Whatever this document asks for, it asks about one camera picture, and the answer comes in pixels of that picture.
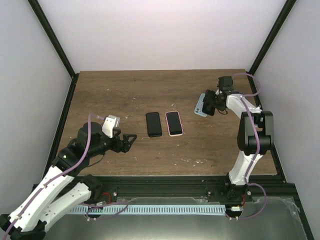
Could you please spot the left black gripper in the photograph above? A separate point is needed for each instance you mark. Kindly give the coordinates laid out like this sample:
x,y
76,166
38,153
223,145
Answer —
x,y
126,146

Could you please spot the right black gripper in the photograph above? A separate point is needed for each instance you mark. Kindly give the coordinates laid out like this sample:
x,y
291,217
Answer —
x,y
220,108

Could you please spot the light blue phone case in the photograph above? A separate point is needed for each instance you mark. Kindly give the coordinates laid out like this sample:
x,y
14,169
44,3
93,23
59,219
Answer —
x,y
199,106

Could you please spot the pink phone case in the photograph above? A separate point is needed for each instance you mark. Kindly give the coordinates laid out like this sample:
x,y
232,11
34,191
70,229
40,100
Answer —
x,y
167,127

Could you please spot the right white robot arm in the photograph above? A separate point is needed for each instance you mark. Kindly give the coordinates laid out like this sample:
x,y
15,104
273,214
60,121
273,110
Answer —
x,y
255,132

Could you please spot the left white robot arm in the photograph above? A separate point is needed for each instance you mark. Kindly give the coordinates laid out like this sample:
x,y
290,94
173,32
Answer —
x,y
44,207

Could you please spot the light blue slotted strip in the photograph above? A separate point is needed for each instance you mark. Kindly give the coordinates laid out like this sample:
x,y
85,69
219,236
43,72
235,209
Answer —
x,y
187,209

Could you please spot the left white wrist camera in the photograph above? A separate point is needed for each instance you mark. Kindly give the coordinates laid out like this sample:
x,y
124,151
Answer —
x,y
110,126

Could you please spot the right black frame post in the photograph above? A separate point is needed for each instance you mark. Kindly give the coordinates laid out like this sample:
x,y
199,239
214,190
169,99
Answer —
x,y
280,20

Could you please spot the black frame post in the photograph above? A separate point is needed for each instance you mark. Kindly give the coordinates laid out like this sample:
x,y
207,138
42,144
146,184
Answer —
x,y
44,22
280,20

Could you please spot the black front rail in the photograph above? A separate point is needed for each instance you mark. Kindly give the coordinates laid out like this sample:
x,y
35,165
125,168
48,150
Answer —
x,y
214,187

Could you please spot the left black frame post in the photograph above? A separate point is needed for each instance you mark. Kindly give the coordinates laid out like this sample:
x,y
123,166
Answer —
x,y
44,22

